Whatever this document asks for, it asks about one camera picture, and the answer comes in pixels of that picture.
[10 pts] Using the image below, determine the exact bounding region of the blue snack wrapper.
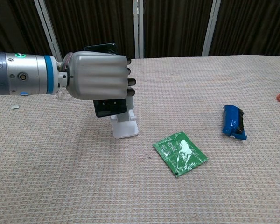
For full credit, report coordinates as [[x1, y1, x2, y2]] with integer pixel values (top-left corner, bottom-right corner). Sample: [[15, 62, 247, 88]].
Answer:
[[222, 105, 248, 141]]

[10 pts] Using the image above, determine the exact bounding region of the black smartphone with blue edge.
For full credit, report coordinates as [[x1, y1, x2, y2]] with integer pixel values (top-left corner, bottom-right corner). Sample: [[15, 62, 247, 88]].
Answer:
[[84, 42, 127, 118]]

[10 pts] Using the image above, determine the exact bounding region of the green tea sachet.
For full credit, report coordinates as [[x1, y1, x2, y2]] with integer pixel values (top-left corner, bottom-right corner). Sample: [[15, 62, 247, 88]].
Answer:
[[153, 131, 209, 179]]

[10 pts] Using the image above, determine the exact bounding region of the clear plastic holder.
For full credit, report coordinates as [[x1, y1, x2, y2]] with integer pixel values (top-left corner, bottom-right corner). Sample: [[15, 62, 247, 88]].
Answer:
[[56, 91, 72, 101]]

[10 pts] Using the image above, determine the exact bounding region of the white metal frame post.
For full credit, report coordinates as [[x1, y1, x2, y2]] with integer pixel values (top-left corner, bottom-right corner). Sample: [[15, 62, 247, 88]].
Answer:
[[201, 0, 222, 56], [132, 0, 145, 59], [34, 0, 63, 62]]

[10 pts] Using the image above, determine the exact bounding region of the white phone stand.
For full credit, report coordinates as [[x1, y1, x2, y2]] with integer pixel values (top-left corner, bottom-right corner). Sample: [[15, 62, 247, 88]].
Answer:
[[110, 96, 139, 140]]

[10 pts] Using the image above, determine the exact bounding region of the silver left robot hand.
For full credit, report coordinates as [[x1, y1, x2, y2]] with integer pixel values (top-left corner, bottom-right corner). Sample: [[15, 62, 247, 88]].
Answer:
[[56, 51, 137, 101]]

